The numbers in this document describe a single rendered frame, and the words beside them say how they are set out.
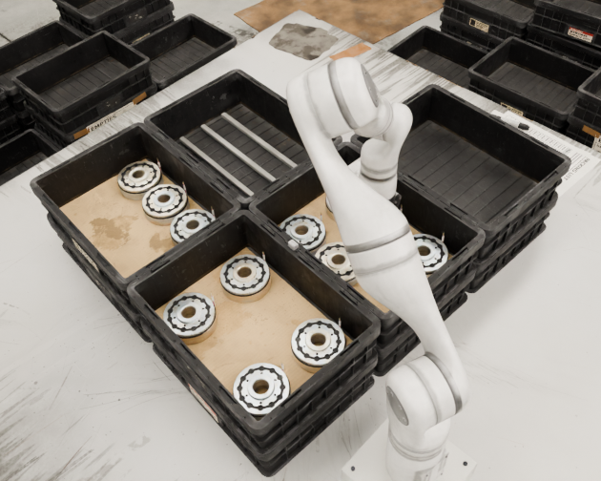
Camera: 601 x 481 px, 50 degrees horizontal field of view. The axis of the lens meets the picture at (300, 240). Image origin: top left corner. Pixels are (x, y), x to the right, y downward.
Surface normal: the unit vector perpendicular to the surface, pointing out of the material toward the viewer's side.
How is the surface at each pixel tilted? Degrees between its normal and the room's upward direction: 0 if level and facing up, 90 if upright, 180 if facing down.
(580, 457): 0
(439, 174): 0
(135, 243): 0
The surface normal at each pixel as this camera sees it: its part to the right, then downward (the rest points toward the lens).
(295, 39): -0.03, -0.65
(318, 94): -0.33, 0.01
